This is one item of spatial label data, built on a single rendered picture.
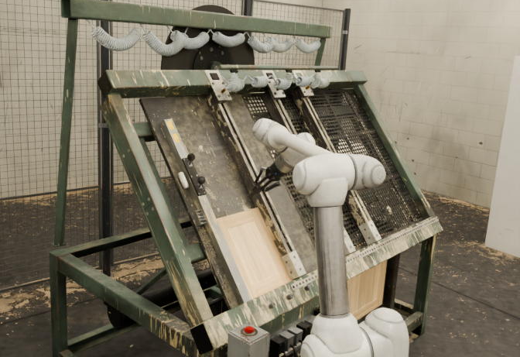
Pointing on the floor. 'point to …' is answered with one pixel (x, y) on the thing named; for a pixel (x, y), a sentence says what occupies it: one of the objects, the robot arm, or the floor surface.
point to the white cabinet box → (508, 178)
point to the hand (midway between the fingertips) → (254, 191)
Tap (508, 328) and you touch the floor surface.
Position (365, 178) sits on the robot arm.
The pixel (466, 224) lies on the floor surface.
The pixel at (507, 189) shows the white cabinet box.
